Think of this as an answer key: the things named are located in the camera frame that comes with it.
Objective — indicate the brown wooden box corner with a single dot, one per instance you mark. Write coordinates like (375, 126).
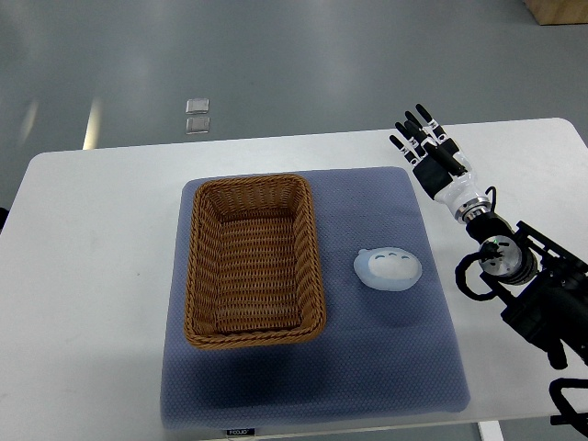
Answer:
(558, 12)

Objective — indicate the lower metal floor plate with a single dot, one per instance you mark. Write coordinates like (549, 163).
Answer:
(197, 125)

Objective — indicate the blue fabric mat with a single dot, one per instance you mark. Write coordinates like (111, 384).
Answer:
(380, 353)

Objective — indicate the brown wicker basket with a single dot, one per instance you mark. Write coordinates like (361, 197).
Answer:
(254, 274)

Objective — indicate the metal floor plate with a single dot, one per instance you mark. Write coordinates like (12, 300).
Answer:
(197, 105)
(197, 125)

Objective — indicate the blue white plush toy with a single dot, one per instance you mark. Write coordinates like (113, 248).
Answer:
(387, 268)

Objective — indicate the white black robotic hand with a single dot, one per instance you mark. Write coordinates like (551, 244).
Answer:
(442, 178)

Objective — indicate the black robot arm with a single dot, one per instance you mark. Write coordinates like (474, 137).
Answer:
(519, 189)

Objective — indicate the white table leg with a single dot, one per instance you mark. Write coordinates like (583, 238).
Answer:
(490, 431)

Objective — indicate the upper metal floor plate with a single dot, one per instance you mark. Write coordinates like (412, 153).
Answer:
(197, 105)

